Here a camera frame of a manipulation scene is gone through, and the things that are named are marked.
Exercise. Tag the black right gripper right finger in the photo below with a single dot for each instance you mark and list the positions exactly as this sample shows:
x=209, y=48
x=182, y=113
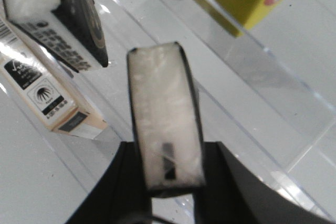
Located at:
x=233, y=194

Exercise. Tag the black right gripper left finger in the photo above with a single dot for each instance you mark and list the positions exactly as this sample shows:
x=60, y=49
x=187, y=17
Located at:
x=120, y=195

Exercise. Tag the black tissue pack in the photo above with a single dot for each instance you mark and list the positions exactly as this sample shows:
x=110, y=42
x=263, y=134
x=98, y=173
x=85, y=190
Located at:
x=165, y=116
x=70, y=30

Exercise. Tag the clear acrylic right shelf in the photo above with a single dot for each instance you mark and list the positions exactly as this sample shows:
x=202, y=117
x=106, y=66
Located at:
x=269, y=118

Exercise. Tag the cream carton box with barcode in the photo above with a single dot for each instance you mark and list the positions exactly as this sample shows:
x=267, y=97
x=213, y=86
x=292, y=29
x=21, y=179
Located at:
x=58, y=104

